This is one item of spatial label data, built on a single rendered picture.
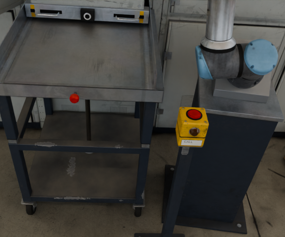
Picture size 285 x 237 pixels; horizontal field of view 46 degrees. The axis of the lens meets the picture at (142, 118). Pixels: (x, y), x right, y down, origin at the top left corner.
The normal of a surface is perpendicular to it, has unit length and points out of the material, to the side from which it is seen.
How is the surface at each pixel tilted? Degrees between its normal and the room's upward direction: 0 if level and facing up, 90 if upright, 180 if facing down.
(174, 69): 90
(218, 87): 45
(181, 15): 90
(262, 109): 0
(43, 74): 0
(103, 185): 0
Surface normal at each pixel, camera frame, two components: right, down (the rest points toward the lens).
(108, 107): 0.03, 0.66
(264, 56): 0.10, -0.07
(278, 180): 0.07, -0.75
